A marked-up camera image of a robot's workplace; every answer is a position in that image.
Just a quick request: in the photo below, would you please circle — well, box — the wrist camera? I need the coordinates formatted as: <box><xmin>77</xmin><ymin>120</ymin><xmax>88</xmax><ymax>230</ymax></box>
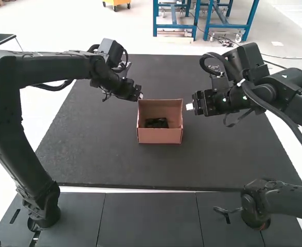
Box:
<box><xmin>207</xmin><ymin>64</ymin><xmax>230</xmax><ymax>91</ymax></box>
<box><xmin>117</xmin><ymin>60</ymin><xmax>132</xmax><ymax>78</ymax></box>

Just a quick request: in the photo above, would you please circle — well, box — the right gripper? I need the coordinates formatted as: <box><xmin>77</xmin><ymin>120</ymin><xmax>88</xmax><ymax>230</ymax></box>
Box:
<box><xmin>185</xmin><ymin>89</ymin><xmax>226</xmax><ymax>118</ymax></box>

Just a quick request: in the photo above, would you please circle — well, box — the yellow cart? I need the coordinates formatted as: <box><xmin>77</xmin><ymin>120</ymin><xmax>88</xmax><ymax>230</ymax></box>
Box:
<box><xmin>102</xmin><ymin>0</ymin><xmax>132</xmax><ymax>12</ymax></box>

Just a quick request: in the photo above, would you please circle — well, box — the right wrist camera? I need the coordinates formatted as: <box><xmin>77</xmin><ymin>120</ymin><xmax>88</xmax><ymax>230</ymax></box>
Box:
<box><xmin>207</xmin><ymin>64</ymin><xmax>230</xmax><ymax>91</ymax></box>

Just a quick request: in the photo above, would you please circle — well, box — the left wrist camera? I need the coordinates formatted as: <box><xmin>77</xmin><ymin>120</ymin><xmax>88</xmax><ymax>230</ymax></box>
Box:
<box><xmin>117</xmin><ymin>60</ymin><xmax>132</xmax><ymax>78</ymax></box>

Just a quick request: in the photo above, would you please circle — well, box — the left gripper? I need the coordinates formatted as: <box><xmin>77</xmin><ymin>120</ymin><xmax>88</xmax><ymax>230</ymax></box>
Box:
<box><xmin>113</xmin><ymin>77</ymin><xmax>145</xmax><ymax>103</ymax></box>

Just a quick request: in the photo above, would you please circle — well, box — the dark base panel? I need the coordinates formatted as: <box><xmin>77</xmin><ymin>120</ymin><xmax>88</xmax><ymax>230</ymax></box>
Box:
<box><xmin>96</xmin><ymin>192</ymin><xmax>205</xmax><ymax>247</ymax></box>
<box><xmin>0</xmin><ymin>192</ymin><xmax>106</xmax><ymax>247</ymax></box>
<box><xmin>196</xmin><ymin>191</ymin><xmax>302</xmax><ymax>247</ymax></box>

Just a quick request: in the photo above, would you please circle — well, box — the black mat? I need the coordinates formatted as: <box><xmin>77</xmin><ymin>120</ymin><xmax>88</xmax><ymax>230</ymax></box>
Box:
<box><xmin>34</xmin><ymin>54</ymin><xmax>302</xmax><ymax>192</ymax></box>

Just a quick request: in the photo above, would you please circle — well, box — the blue metal frame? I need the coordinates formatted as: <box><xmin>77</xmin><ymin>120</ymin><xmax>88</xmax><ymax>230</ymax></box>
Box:
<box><xmin>203</xmin><ymin>0</ymin><xmax>260</xmax><ymax>42</ymax></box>
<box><xmin>152</xmin><ymin>0</ymin><xmax>200</xmax><ymax>41</ymax></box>

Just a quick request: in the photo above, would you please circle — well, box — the wooden board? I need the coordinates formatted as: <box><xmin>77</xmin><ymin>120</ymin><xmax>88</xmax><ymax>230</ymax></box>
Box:
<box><xmin>156</xmin><ymin>29</ymin><xmax>194</xmax><ymax>45</ymax></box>

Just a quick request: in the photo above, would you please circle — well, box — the cardboard box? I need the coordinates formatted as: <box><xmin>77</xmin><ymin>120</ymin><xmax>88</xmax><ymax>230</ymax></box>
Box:
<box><xmin>136</xmin><ymin>98</ymin><xmax>184</xmax><ymax>145</ymax></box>

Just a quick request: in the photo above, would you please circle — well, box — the black square fan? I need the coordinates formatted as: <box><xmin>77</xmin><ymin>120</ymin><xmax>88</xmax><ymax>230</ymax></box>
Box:
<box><xmin>143</xmin><ymin>117</ymin><xmax>169</xmax><ymax>129</ymax></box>

